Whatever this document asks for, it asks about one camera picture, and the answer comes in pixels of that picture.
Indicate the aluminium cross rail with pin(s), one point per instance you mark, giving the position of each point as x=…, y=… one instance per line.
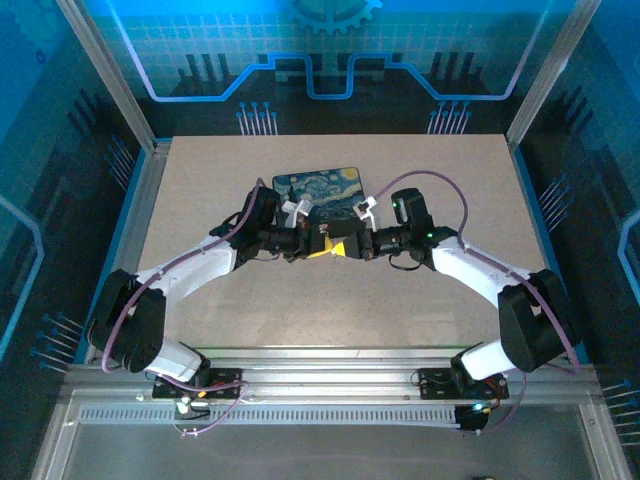
x=325, y=370

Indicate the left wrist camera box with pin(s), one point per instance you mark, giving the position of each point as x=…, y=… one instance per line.
x=295, y=210

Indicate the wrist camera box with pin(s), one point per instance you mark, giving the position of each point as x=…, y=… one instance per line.
x=367, y=207
x=295, y=210

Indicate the grey metal base panel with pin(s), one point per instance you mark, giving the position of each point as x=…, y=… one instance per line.
x=300, y=450

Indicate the blue side rail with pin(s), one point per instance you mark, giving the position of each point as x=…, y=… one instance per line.
x=532, y=200

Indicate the aluminium side rail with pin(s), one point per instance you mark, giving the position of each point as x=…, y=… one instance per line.
x=142, y=200

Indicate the aluminium frame post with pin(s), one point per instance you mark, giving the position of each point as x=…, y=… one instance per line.
x=550, y=75
x=110, y=75

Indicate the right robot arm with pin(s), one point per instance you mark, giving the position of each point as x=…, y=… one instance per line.
x=475, y=270

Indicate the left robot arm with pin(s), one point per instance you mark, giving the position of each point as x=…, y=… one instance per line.
x=200, y=265

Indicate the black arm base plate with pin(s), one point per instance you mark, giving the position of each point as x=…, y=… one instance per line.
x=435, y=385
x=225, y=380

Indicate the starry night print box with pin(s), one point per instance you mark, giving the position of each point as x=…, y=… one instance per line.
x=320, y=190

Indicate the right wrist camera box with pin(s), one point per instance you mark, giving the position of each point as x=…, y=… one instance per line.
x=367, y=207

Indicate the black controller box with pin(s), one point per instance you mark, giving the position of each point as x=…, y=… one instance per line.
x=470, y=420

